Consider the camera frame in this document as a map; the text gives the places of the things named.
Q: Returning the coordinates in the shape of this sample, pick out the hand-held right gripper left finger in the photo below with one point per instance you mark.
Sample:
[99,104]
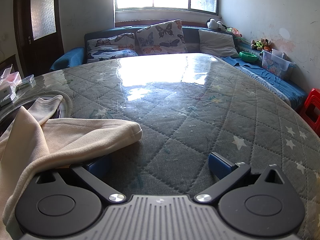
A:
[100,167]

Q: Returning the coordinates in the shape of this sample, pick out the dark wooden glass door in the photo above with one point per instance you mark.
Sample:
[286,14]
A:
[40,52]

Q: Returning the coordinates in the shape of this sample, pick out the cream garment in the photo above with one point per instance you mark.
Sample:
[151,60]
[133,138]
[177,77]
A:
[75,135]

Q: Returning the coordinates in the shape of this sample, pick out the pink green plush toy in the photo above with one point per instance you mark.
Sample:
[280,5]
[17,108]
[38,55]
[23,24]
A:
[235,32]

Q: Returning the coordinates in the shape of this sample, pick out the clear plastic storage box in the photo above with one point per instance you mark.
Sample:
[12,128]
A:
[275,66]

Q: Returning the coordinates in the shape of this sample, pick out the green brown plush toys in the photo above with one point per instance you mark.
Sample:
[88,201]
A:
[261,44]

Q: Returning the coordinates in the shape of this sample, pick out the small clear plastic box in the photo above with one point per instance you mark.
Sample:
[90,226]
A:
[278,53]

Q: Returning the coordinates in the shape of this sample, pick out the green plastic basin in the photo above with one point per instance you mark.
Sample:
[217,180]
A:
[248,56]

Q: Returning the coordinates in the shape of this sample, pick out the panda plush toy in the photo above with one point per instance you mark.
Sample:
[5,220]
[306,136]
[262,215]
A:
[213,25]

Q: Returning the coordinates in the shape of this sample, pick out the pink tissue pack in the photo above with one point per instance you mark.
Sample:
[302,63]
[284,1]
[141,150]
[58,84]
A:
[11,80]

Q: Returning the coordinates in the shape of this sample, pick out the large white tissue package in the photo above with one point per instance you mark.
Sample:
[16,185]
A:
[7,96]

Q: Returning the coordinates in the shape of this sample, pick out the square butterfly print pillow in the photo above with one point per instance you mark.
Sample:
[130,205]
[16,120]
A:
[160,37]

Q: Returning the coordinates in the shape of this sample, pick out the blue sofa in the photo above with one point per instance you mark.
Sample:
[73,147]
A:
[192,36]

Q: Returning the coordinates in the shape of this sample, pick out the grey quilted star tablecloth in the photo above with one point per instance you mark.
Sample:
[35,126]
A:
[175,130]

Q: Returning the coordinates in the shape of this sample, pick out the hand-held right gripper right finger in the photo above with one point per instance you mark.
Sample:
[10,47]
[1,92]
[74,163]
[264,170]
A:
[220,166]

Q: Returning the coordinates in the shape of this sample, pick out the grey pillow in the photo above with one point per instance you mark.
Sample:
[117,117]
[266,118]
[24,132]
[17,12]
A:
[217,42]

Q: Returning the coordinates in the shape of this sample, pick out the red plastic stool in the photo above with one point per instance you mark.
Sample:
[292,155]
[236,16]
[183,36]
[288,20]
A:
[312,107]

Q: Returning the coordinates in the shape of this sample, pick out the flat butterfly print pillow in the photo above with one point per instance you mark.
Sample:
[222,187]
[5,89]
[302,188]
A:
[110,46]

